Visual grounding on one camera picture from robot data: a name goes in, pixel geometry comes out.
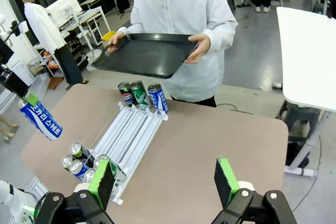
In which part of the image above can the large white table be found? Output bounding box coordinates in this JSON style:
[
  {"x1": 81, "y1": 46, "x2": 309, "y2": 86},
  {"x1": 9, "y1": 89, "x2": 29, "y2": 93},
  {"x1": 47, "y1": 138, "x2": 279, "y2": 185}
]
[{"x1": 276, "y1": 6, "x2": 336, "y2": 177}]

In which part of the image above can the person's left forearm white sleeve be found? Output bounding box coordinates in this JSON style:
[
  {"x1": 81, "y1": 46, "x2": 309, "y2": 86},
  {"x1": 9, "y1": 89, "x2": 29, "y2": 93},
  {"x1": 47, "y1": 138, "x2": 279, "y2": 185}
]
[{"x1": 203, "y1": 18, "x2": 238, "y2": 53}]

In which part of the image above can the white wire can rack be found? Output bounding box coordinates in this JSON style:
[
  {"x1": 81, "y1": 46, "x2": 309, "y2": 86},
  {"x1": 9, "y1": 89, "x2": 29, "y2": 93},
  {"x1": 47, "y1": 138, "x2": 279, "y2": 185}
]
[{"x1": 78, "y1": 100, "x2": 170, "y2": 206}]

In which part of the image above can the person's right forearm white sleeve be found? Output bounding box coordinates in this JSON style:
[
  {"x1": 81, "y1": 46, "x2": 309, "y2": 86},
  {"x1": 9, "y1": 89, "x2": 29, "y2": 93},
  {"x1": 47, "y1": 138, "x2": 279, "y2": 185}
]
[{"x1": 117, "y1": 22, "x2": 146, "y2": 36}]

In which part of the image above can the black plastic tray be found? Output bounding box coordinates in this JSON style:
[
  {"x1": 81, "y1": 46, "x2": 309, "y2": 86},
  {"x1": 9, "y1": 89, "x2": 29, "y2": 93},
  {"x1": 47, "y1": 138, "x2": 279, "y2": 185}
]
[{"x1": 91, "y1": 33, "x2": 199, "y2": 79}]

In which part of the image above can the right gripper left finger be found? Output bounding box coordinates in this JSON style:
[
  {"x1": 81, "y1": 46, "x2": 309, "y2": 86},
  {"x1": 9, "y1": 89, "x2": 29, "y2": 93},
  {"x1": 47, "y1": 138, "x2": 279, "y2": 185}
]
[{"x1": 34, "y1": 158, "x2": 117, "y2": 224}]

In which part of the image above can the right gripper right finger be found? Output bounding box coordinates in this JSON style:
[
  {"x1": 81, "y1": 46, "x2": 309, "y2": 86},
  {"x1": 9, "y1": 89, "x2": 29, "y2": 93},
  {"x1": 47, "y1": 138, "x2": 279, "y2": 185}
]
[{"x1": 211, "y1": 157, "x2": 299, "y2": 224}]

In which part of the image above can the person in white hoodie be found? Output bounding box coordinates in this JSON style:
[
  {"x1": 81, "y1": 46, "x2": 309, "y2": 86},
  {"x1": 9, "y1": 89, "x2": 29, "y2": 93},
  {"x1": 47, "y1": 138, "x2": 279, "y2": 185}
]
[{"x1": 117, "y1": 0, "x2": 238, "y2": 108}]

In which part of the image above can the mannequin in white coat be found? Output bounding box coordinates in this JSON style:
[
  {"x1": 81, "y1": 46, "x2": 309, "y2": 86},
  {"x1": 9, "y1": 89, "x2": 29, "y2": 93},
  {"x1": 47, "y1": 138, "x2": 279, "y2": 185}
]
[{"x1": 18, "y1": 0, "x2": 85, "y2": 86}]

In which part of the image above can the blue Pocari Sweat can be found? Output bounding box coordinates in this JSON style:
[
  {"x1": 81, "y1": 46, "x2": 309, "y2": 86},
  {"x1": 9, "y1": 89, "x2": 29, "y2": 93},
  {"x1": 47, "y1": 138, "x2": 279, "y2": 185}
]
[
  {"x1": 148, "y1": 83, "x2": 170, "y2": 115},
  {"x1": 69, "y1": 159, "x2": 91, "y2": 182},
  {"x1": 17, "y1": 99, "x2": 64, "y2": 142}
]

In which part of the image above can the grey plastic stool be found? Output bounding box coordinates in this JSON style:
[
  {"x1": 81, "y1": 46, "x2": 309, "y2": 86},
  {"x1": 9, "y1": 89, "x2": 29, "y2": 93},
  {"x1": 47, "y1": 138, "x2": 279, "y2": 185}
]
[{"x1": 276, "y1": 100, "x2": 322, "y2": 142}]

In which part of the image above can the person's right hand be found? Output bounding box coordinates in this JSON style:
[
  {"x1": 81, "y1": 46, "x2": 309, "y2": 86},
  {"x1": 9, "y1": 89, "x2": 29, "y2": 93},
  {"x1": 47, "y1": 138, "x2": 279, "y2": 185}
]
[{"x1": 107, "y1": 30, "x2": 125, "y2": 48}]

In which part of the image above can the person's left hand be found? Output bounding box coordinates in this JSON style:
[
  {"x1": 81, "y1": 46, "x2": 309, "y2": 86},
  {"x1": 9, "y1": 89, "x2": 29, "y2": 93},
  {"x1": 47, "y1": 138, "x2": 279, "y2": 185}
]
[{"x1": 184, "y1": 34, "x2": 212, "y2": 65}]

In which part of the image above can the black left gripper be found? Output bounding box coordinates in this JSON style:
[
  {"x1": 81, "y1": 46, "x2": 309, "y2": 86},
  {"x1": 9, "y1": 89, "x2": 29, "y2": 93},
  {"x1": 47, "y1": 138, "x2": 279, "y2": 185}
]
[{"x1": 0, "y1": 36, "x2": 40, "y2": 106}]

